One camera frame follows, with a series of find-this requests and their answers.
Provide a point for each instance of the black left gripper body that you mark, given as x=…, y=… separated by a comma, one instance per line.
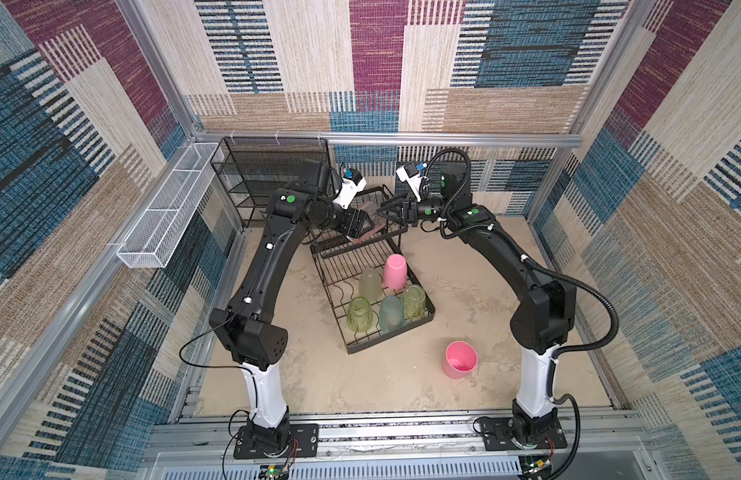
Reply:
x=346, y=223

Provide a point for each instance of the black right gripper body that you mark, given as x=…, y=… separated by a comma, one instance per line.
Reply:
x=429, y=208

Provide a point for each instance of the pink cup edge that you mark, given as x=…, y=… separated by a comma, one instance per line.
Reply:
x=395, y=274

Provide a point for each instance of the pale green translucent cup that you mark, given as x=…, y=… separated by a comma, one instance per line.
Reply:
x=370, y=285

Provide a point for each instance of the bright green translucent cup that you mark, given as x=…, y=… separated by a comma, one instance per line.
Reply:
x=415, y=303

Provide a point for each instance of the teal translucent cup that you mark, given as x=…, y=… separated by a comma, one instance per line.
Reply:
x=391, y=314

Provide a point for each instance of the opaque pink cup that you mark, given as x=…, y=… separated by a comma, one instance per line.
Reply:
x=460, y=360

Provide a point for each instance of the translucent pink cup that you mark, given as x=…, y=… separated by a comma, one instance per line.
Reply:
x=373, y=225

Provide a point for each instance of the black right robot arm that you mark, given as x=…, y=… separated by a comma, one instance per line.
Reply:
x=545, y=316

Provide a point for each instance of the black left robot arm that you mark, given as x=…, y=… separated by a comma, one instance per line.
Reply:
x=319, y=198

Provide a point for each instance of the black mesh shelf unit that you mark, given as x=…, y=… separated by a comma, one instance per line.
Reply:
x=251, y=168

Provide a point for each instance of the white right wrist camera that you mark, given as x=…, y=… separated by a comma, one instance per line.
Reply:
x=413, y=174

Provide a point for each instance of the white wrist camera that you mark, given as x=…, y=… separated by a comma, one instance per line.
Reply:
x=413, y=174
x=353, y=182

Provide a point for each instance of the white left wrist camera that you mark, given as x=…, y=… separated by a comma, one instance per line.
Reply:
x=353, y=182

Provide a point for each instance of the black wire dish rack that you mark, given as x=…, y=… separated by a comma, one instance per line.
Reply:
x=340, y=265

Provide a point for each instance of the white wire wall basket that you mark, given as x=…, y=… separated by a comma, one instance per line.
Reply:
x=159, y=229

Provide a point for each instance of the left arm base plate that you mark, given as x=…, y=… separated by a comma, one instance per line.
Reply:
x=255, y=442

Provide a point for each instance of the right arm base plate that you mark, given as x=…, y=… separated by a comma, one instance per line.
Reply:
x=521, y=433

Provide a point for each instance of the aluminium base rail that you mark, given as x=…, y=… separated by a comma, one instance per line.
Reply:
x=410, y=445

